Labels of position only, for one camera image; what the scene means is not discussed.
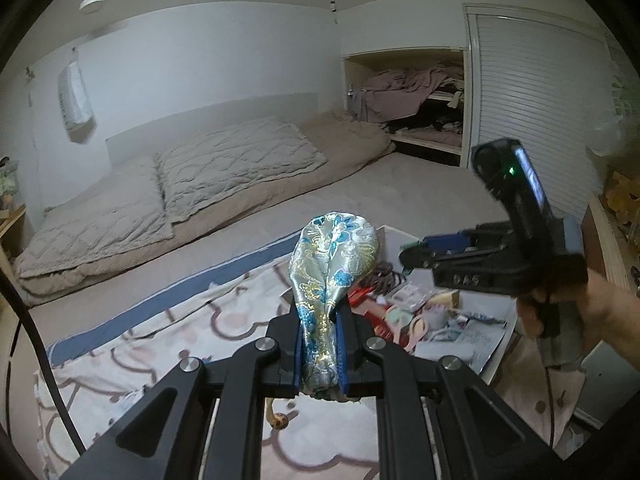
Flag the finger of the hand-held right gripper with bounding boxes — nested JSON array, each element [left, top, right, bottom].
[[421, 227, 511, 257], [399, 240, 506, 275]]

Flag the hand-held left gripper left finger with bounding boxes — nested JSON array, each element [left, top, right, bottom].
[[57, 310, 306, 480]]

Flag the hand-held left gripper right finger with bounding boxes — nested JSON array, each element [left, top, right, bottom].
[[335, 306, 571, 480]]

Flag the floral silk pouch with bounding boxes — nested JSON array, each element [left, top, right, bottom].
[[267, 214, 382, 431]]

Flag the white storage box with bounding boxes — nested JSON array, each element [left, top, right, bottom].
[[347, 224, 521, 377]]

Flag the person's right hand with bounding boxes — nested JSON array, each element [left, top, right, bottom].
[[516, 266, 640, 343]]

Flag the clear press-on nail box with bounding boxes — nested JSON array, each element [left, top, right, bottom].
[[392, 282, 434, 314]]

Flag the brown hair claw clip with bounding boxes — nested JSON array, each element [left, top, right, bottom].
[[372, 260, 404, 297]]

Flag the bed with grey sheet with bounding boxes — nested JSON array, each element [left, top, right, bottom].
[[12, 110, 516, 361]]

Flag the pink hair clip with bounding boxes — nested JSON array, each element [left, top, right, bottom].
[[400, 317, 429, 354]]

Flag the white paper booklet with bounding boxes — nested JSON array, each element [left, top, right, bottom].
[[440, 315, 509, 376]]

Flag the wooden side shelf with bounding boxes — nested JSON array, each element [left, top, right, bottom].
[[581, 170, 640, 292]]

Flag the pink folded clothes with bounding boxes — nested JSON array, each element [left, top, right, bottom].
[[395, 127, 463, 149]]

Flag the clear plastic bag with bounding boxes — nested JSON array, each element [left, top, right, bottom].
[[590, 109, 640, 157]]

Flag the white louvered door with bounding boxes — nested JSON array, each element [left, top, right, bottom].
[[462, 2, 622, 223]]

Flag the dark clothes pile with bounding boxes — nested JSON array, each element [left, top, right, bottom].
[[387, 109, 463, 136]]

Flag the beige folded comforter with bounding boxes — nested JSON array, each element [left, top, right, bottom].
[[19, 110, 397, 307]]

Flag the printed blanket with blue border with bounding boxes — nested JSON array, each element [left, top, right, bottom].
[[32, 225, 591, 480]]

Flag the mauve clothes pile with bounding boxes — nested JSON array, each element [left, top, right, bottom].
[[349, 64, 466, 127]]

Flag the white flat board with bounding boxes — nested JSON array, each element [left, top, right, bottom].
[[574, 344, 637, 428]]

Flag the large quilted grey pillow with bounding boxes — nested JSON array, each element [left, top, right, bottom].
[[156, 116, 328, 224]]

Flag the open closet shelf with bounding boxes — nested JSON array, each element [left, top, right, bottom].
[[342, 45, 469, 167]]

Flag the wooden nightstand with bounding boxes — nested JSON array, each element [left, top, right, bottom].
[[0, 202, 28, 263]]

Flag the small plant decoration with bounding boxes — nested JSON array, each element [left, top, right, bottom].
[[0, 157, 21, 208]]

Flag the thin black cable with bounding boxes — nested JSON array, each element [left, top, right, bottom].
[[544, 364, 557, 452]]

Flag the thick black cable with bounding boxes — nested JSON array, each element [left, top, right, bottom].
[[0, 260, 90, 456]]

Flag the white hanging wall pouch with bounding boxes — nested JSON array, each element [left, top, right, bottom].
[[57, 60, 96, 129]]

